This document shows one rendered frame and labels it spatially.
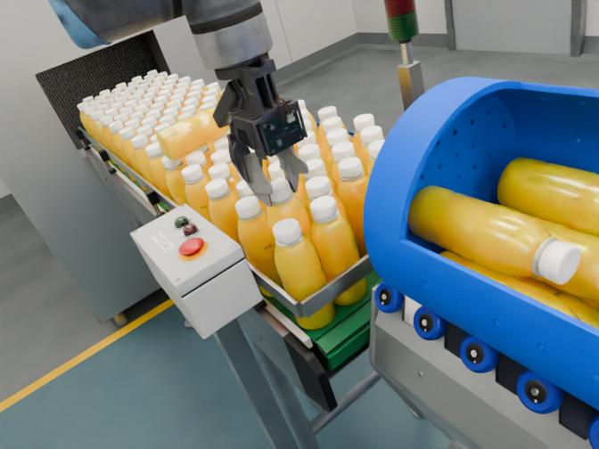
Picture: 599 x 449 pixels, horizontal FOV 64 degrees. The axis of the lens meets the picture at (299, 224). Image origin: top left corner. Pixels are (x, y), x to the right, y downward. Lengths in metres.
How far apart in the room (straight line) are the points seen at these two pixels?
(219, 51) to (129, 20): 0.10
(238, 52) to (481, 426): 0.53
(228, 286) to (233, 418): 1.29
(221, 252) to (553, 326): 0.39
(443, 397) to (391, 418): 1.05
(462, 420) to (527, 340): 0.25
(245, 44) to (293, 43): 4.91
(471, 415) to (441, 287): 0.22
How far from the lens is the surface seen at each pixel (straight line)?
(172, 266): 0.65
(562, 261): 0.50
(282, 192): 0.70
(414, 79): 1.13
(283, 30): 5.42
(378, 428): 1.72
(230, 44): 0.59
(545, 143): 0.70
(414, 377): 0.72
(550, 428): 0.60
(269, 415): 0.95
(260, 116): 0.60
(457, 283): 0.48
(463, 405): 0.67
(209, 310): 0.65
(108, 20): 0.56
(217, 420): 1.93
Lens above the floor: 1.43
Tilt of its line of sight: 32 degrees down
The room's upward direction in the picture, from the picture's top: 18 degrees counter-clockwise
